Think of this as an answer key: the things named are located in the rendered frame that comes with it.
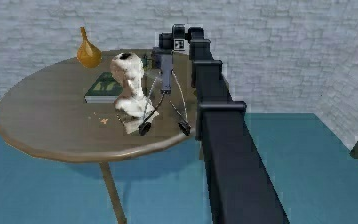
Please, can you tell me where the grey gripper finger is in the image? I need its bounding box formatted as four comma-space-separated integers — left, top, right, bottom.
138, 75, 166, 137
168, 70, 193, 137

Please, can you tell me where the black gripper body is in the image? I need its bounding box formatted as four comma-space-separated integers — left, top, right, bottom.
152, 47, 175, 95

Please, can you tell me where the white bust of a man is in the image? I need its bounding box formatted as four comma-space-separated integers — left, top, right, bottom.
109, 52, 160, 136

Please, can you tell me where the small green object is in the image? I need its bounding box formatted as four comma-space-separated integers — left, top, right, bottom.
141, 53, 155, 70

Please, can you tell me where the green book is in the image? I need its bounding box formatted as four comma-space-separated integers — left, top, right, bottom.
83, 71, 125, 104

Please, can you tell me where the round brown wooden table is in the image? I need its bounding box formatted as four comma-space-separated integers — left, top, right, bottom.
0, 49, 201, 224

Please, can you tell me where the golden brown vase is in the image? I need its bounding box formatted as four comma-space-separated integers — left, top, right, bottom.
76, 26, 103, 69

